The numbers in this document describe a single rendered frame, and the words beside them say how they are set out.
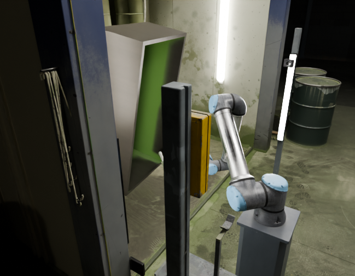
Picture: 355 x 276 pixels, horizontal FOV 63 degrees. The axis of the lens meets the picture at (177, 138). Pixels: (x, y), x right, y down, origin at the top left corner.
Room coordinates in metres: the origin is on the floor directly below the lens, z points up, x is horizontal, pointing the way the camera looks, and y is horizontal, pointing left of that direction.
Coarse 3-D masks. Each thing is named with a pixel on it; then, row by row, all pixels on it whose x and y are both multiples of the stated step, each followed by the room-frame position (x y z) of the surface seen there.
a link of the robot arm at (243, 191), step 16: (224, 96) 1.76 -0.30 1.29; (224, 112) 1.68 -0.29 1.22; (224, 128) 1.61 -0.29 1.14; (224, 144) 1.56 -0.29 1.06; (240, 144) 1.55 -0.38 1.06; (240, 160) 1.46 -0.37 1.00; (240, 176) 1.39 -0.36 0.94; (240, 192) 1.31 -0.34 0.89; (256, 192) 1.32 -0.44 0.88; (240, 208) 1.27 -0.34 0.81; (256, 208) 1.30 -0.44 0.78
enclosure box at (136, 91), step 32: (128, 32) 1.92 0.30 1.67; (160, 32) 2.10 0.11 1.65; (128, 64) 1.80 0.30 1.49; (160, 64) 2.39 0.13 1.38; (128, 96) 1.81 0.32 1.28; (160, 96) 2.40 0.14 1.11; (128, 128) 1.83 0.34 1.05; (160, 128) 2.40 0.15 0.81; (128, 160) 1.84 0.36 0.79; (160, 160) 2.41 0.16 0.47; (128, 192) 1.89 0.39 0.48
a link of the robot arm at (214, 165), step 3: (210, 159) 1.96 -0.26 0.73; (210, 162) 1.91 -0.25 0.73; (213, 162) 1.91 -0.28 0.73; (216, 162) 1.92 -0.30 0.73; (210, 165) 1.87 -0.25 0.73; (213, 165) 1.87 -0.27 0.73; (216, 165) 1.89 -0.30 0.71; (219, 165) 1.90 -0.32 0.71; (210, 168) 1.86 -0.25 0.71; (213, 168) 1.87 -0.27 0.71; (216, 168) 1.87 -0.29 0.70; (219, 168) 1.89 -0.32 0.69; (210, 171) 1.86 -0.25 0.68; (213, 171) 1.87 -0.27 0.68; (216, 171) 1.87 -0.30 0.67; (210, 174) 1.86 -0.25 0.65; (213, 174) 1.87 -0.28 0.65
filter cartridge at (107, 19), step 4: (104, 0) 3.20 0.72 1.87; (104, 4) 3.19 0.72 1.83; (108, 4) 3.27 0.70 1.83; (104, 8) 3.19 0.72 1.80; (108, 8) 3.26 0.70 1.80; (104, 12) 3.19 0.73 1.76; (108, 12) 3.24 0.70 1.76; (104, 16) 3.18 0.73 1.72; (108, 16) 3.23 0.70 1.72; (104, 20) 3.17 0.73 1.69; (108, 20) 3.22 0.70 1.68; (104, 24) 3.17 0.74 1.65; (108, 24) 3.21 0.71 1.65
